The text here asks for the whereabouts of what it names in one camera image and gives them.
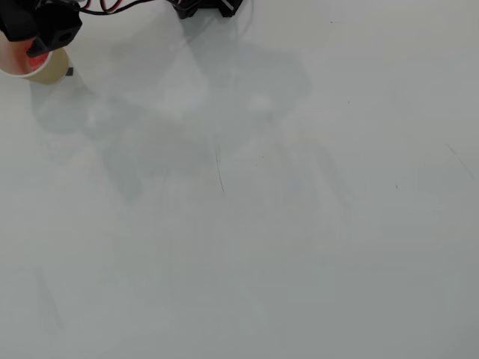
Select beige paper cup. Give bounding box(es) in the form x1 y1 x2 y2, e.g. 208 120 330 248
0 35 71 86

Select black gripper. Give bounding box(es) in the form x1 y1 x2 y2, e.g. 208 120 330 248
25 10 84 58

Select red and black wires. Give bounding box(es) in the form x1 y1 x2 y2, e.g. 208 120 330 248
74 0 160 16

